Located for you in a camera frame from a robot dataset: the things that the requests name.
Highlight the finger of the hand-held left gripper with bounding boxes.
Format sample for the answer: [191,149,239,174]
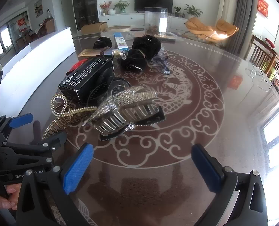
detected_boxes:
[0,113,34,143]
[0,131,68,168]

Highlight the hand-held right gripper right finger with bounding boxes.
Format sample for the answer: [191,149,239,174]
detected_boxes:
[191,144,268,226]

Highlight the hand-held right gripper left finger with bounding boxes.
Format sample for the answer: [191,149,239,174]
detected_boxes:
[16,143,94,226]

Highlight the gold rhinestone hair claw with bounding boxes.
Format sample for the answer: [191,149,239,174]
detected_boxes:
[42,94,99,142]

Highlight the silver rhinestone bow hair clip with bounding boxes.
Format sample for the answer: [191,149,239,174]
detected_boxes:
[82,86,166,142]

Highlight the black lace flower hair clip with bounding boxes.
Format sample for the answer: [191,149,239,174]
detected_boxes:
[86,72,116,106]

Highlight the brown patterned glass desktop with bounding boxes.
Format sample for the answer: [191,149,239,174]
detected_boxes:
[0,32,279,226]

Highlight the person's left hand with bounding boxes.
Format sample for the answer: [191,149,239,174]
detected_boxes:
[0,184,22,211]

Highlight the white rectangular box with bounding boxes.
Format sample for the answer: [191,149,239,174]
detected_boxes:
[0,26,76,123]

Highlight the black cardboard box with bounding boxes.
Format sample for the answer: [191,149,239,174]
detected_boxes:
[58,58,114,103]

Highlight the red packet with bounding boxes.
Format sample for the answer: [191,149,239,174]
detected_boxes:
[72,60,87,71]

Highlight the clear plastic hair claw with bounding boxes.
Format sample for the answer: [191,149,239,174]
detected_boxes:
[106,77,131,97]

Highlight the tan flat packet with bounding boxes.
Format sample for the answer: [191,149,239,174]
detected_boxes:
[78,49,103,58]

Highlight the wooden side cabinet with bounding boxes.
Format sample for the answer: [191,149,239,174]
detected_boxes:
[44,18,54,34]

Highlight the small black scrunchie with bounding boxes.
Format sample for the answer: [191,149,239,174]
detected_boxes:
[94,36,113,50]

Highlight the perfume bottle with clear cap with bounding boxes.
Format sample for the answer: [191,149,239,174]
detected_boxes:
[106,48,129,60]

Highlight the blue and white box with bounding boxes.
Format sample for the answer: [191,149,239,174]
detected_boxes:
[113,32,129,50]

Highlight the wooden dining chair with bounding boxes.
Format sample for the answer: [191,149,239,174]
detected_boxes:
[250,35,278,74]

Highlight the dark glass cabinet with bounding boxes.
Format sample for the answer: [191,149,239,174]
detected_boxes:
[71,0,99,31]

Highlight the flat brown wrapped board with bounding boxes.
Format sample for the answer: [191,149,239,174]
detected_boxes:
[154,33,177,43]

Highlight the wooden coffee table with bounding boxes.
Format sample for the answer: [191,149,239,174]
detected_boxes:
[106,25,132,32]

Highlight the orange lounge chair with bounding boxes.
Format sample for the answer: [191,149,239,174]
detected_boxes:
[185,17,215,40]
[212,19,239,43]

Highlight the red flowers in vase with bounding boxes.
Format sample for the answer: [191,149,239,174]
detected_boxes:
[99,1,112,16]

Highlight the white television cabinet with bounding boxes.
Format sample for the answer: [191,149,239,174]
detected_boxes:
[98,13,192,32]

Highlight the green potted plant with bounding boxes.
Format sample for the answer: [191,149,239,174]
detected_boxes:
[113,0,130,13]

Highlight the clear plastic jar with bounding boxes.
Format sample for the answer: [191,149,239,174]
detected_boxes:
[145,7,169,38]

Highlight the grey curtain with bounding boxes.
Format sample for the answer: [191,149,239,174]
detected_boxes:
[229,0,260,54]

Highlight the large leafy potted plant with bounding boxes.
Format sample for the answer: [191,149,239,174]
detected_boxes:
[184,3,203,18]

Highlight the white floral curtain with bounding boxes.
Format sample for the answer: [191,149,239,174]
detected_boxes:
[216,0,238,29]

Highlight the black television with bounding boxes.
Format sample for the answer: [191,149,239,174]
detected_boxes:
[134,0,173,13]

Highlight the clear frame glasses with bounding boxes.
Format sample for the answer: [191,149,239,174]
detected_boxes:
[244,67,272,91]

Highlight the framed wall painting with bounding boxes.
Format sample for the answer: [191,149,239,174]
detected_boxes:
[34,0,43,17]

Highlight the black velvet bow hair tie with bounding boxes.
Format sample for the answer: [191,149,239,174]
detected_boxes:
[117,35,163,73]

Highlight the red wall hanging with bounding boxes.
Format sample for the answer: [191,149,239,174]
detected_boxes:
[258,0,269,17]

